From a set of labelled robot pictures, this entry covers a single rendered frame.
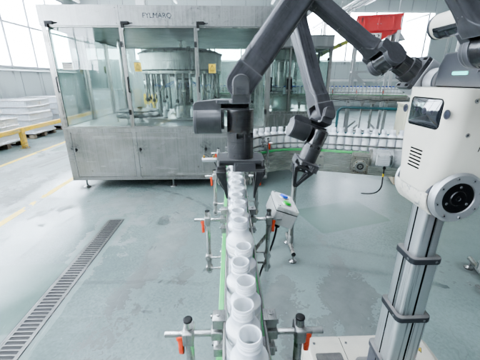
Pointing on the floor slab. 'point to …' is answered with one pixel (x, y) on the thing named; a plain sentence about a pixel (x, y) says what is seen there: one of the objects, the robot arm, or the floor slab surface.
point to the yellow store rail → (26, 131)
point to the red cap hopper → (383, 26)
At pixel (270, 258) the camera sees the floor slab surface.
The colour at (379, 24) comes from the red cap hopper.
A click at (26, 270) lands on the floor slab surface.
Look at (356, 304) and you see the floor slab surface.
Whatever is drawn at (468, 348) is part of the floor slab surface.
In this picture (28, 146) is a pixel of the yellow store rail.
